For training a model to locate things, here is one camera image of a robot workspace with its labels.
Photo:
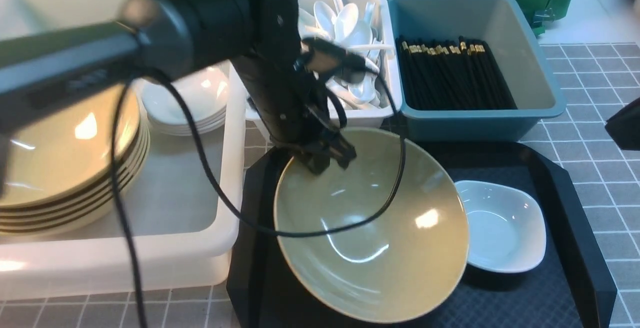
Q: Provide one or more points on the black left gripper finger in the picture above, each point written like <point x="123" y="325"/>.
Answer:
<point x="339" y="149"/>
<point x="314" y="156"/>

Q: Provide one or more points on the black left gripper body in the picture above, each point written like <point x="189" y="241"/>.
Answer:
<point x="286" y="95"/>

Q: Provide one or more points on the tan noodle bowl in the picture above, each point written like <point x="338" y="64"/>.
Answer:
<point x="400" y="266"/>

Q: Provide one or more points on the white sauce dish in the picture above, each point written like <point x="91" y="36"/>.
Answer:
<point x="508" y="232"/>

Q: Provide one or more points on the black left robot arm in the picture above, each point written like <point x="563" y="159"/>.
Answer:
<point x="167" y="40"/>

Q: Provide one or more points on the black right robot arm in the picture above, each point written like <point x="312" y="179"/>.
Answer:
<point x="625" y="123"/>

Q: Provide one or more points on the white spoon bin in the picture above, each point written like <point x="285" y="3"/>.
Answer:
<point x="381" y="21"/>

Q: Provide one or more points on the stack of white sauce dishes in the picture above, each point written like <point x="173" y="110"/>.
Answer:
<point x="205" y="93"/>

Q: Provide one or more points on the pile of white spoons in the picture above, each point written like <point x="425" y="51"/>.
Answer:
<point x="346" y="25"/>

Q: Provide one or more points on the pile of black chopsticks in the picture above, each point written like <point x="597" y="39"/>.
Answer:
<point x="460" y="74"/>

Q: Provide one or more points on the large white plastic bin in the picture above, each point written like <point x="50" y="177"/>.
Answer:
<point x="183" y="235"/>

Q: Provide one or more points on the teal chopstick bin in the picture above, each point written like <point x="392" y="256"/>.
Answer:
<point x="501" y="24"/>

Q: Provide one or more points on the black plastic serving tray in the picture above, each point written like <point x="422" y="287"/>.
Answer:
<point x="571" y="288"/>

